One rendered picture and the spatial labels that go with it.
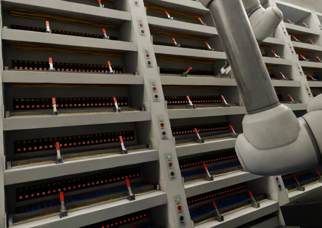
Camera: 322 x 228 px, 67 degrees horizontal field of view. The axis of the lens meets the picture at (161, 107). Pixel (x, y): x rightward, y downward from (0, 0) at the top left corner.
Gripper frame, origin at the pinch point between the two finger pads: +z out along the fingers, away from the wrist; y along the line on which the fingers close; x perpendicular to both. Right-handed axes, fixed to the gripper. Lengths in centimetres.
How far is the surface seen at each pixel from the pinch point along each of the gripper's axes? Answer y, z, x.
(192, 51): -17.5, 2.8, 15.4
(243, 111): 11.3, 13.2, -22.9
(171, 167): -49, 19, -48
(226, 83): 4.1, 8.3, -4.3
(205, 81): -13.5, 8.0, -3.9
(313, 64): 118, 3, 15
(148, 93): -53, 9, -12
